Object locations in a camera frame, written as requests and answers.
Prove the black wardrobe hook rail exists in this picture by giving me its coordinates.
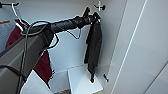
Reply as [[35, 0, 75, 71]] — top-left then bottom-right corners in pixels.
[[94, 3, 107, 11], [0, 1, 20, 8]]

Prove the white wardrobe inner bench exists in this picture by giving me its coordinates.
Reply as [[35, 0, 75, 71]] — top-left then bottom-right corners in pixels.
[[67, 64, 104, 94]]

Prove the dark red hanging garment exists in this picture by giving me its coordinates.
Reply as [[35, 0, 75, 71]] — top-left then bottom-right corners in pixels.
[[5, 18, 56, 94]]

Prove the black garment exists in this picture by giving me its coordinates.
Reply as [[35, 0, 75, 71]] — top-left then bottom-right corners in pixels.
[[83, 20, 104, 84]]

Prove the white wardrobe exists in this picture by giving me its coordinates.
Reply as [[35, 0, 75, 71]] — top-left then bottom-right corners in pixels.
[[0, 0, 129, 94]]

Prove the pale clothes hanger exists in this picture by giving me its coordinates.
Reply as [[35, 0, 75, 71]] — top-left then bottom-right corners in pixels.
[[64, 1, 103, 40]]

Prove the white clothes hanger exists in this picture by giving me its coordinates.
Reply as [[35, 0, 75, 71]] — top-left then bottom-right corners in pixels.
[[11, 2, 29, 29]]

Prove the white wardrobe door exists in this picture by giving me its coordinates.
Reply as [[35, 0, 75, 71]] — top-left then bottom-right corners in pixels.
[[109, 0, 168, 94]]

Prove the orange and white label sticker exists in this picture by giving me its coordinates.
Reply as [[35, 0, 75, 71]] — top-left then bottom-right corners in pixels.
[[0, 19, 12, 25]]

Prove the small black wall hook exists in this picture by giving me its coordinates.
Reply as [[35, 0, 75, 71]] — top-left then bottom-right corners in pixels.
[[103, 73, 110, 83]]

